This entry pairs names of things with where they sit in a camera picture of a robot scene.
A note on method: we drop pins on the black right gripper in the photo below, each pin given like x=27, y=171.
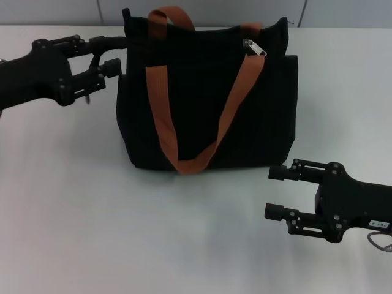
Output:
x=352, y=202

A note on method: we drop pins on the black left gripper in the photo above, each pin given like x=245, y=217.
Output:
x=33, y=76

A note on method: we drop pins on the silver zipper pull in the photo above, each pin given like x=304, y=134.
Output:
x=255, y=48

